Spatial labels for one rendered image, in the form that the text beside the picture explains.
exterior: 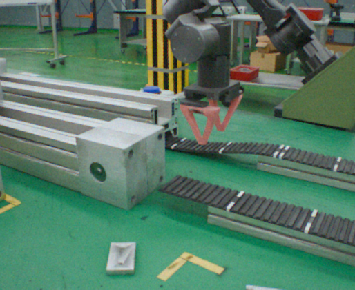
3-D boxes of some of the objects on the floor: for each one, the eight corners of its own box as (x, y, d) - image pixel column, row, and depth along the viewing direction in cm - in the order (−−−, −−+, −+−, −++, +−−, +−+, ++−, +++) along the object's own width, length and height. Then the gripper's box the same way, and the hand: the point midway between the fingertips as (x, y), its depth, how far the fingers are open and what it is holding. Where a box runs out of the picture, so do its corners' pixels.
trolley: (321, 103, 388) (333, 3, 348) (318, 118, 341) (331, 4, 302) (228, 92, 425) (231, -1, 386) (212, 105, 379) (215, 0, 339)
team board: (-24, 67, 601) (-46, -62, 525) (-4, 61, 645) (-22, -58, 569) (52, 69, 565) (38, -70, 488) (68, 63, 609) (58, -65, 533)
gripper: (216, 59, 58) (213, 152, 64) (245, 50, 67) (241, 130, 73) (177, 56, 61) (178, 144, 67) (211, 46, 70) (210, 124, 77)
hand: (211, 132), depth 70 cm, fingers open, 8 cm apart
